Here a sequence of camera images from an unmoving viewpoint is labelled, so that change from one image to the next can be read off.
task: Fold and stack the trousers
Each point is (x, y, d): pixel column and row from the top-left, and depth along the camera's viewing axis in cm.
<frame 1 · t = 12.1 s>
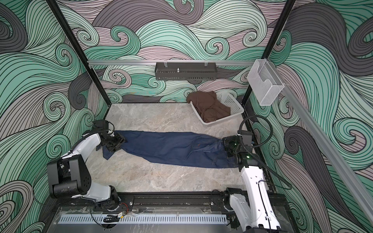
left hand: (124, 141, 88), fingers open
right hand: (220, 138, 77), fingers closed
blue denim jeans: (191, 149, 93), point 3 cm above the table
white plastic laundry basket: (236, 108, 112), point 6 cm above the table
brown trousers in basket: (207, 105, 114), point 6 cm above the table

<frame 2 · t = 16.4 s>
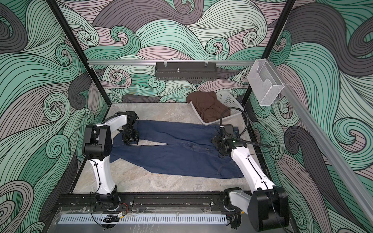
left hand: (134, 142, 95), fingers open
right hand: (212, 143, 84), fingers open
blue denim jeans: (189, 150, 92), point 3 cm above the table
the other named things where they were.

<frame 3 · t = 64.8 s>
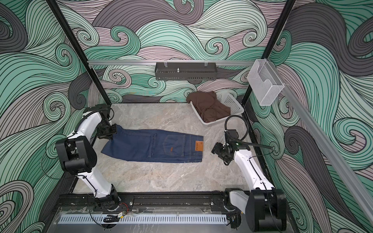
left hand: (111, 137, 86), fingers closed
right hand: (215, 153, 83), fingers open
blue denim jeans: (154, 145, 96), on the table
the other named things where they were.

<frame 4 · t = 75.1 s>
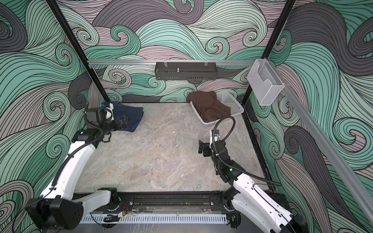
left hand: (122, 117, 77), fingers open
right hand: (204, 141, 79), fingers open
blue denim jeans: (134, 114, 113), point 2 cm above the table
the other named things where they were.

